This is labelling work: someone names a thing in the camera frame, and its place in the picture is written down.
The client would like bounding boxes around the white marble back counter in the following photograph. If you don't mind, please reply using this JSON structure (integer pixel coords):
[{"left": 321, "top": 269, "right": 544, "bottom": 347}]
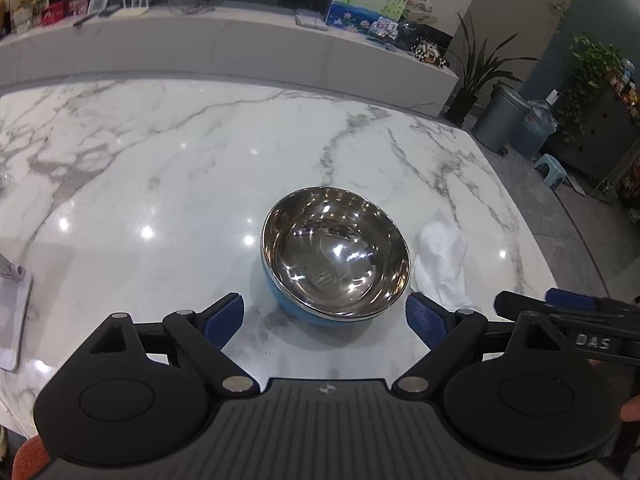
[{"left": 1, "top": 8, "right": 458, "bottom": 116}]

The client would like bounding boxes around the white tablet device at edge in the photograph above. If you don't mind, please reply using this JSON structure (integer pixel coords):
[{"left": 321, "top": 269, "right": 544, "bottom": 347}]
[{"left": 0, "top": 255, "right": 32, "bottom": 372}]

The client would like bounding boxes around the colourful painting on counter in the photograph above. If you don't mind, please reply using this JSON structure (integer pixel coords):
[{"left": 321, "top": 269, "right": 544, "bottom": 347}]
[{"left": 324, "top": 0, "right": 407, "bottom": 35}]

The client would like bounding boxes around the grey metal trash can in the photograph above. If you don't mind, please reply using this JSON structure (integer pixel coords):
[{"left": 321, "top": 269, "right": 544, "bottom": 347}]
[{"left": 472, "top": 84, "right": 530, "bottom": 153}]

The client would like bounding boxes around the small blue plastic stool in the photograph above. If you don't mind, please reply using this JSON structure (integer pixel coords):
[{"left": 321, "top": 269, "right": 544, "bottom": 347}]
[{"left": 534, "top": 154, "right": 567, "bottom": 188}]

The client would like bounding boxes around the person's right hand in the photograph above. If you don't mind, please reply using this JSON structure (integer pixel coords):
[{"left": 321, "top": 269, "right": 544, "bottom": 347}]
[{"left": 620, "top": 396, "right": 640, "bottom": 422}]

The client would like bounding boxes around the white wifi router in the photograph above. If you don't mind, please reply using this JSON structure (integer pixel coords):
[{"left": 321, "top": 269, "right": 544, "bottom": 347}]
[{"left": 113, "top": 0, "right": 150, "bottom": 18}]

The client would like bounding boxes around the potted plant black pot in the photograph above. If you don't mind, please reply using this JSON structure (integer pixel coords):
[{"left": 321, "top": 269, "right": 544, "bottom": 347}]
[{"left": 445, "top": 14, "right": 538, "bottom": 127}]

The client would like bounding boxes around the white paper towel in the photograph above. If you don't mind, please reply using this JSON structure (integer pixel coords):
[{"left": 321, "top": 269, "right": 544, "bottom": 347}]
[{"left": 410, "top": 210, "right": 474, "bottom": 311}]

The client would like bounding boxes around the red box on counter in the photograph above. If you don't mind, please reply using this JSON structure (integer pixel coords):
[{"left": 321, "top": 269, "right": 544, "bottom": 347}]
[{"left": 41, "top": 1, "right": 67, "bottom": 26}]

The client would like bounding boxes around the leafy green plant on shelf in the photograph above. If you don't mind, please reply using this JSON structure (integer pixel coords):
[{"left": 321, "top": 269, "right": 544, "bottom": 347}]
[{"left": 555, "top": 34, "right": 624, "bottom": 143}]

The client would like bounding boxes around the stainless steel bowl blue outside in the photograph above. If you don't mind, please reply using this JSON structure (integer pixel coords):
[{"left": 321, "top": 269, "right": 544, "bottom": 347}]
[{"left": 260, "top": 186, "right": 410, "bottom": 326}]

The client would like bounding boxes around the blue bin with plastic bag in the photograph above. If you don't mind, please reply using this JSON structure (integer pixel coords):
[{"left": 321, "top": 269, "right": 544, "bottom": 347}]
[{"left": 510, "top": 101, "right": 558, "bottom": 159}]

